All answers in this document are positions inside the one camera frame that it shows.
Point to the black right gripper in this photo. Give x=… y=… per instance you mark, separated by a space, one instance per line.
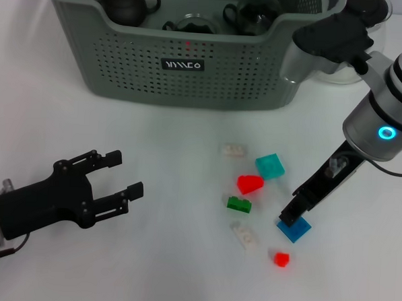
x=334 y=177

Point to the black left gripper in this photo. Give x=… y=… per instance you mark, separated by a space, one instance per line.
x=50 y=200

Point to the blue square plate brick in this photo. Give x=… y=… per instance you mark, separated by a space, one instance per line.
x=299 y=231

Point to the small orange-red notched brick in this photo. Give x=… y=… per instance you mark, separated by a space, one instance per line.
x=282 y=259

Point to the white plate brick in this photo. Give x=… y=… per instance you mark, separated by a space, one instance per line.
x=245 y=236

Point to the green two-stud brick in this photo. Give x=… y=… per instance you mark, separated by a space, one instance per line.
x=239 y=205

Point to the glass teacup black base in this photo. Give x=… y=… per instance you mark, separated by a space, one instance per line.
x=258 y=15
x=194 y=25

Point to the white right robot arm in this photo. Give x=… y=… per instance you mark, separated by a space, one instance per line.
x=400 y=83

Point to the grey perforated storage bin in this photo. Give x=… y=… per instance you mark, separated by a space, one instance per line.
x=141 y=73

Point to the teal square plate brick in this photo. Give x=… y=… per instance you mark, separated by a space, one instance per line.
x=270 y=166

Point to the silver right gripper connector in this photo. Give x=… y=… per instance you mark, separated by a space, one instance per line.
x=336 y=166

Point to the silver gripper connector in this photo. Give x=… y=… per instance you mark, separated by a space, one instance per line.
x=336 y=166
x=7 y=185

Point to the large orange-red sloped brick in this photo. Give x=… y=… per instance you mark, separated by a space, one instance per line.
x=249 y=184

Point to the white two-stud brick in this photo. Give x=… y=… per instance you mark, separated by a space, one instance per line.
x=234 y=151

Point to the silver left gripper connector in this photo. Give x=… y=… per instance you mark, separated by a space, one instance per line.
x=7 y=185

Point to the dark brown clay teapot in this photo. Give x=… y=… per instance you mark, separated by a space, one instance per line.
x=124 y=5

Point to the glass carafe black lid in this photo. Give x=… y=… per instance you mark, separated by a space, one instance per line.
x=373 y=8

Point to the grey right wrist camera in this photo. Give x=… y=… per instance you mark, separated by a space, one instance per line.
x=328 y=36

